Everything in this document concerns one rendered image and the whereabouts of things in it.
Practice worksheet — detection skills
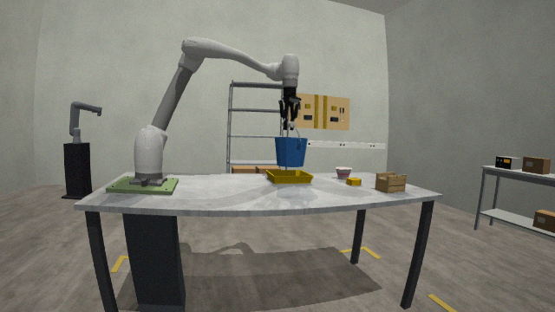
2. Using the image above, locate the wooden crate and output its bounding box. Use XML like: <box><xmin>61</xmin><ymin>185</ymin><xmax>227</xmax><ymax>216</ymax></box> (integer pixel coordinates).
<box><xmin>375</xmin><ymin>172</ymin><xmax>407</xmax><ymax>193</ymax></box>

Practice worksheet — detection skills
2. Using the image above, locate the yellow square tray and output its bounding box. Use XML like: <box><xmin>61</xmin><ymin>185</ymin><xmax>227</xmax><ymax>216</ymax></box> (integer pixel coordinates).
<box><xmin>266</xmin><ymin>170</ymin><xmax>313</xmax><ymax>184</ymax></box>

